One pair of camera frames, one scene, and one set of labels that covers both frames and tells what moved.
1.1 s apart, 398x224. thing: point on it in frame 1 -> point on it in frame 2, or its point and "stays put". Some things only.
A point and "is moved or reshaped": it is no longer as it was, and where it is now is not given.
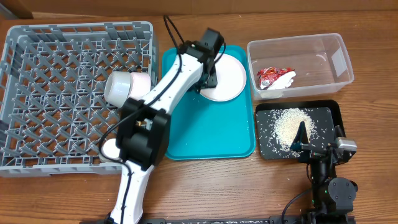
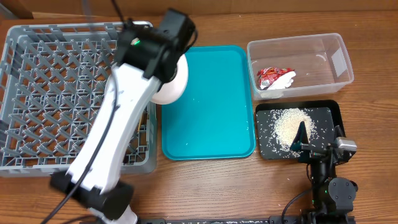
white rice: (283, 126) stays put
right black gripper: (311, 152) stays put
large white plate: (231, 78) is moved or reshaped
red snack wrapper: (266, 76) stays put
